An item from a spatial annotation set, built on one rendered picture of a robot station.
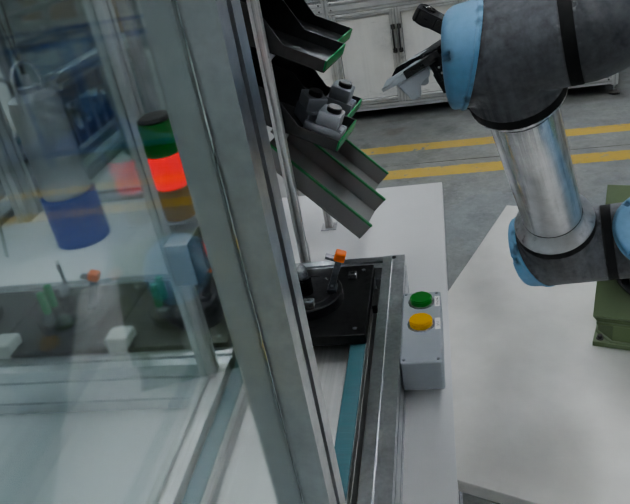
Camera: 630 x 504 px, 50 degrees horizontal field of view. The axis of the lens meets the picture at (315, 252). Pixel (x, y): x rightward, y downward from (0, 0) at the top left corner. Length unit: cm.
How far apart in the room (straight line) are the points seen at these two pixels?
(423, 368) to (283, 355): 85
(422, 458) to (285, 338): 84
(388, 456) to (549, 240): 39
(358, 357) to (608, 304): 44
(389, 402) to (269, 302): 79
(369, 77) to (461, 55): 455
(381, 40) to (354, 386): 429
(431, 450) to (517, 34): 65
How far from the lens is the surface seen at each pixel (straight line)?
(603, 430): 117
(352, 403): 109
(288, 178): 141
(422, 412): 119
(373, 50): 527
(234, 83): 25
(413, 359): 114
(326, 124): 138
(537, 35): 76
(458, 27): 78
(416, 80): 132
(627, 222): 107
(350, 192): 155
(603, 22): 76
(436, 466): 110
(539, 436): 115
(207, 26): 25
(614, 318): 128
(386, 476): 96
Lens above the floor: 166
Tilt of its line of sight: 28 degrees down
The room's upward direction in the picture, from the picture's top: 11 degrees counter-clockwise
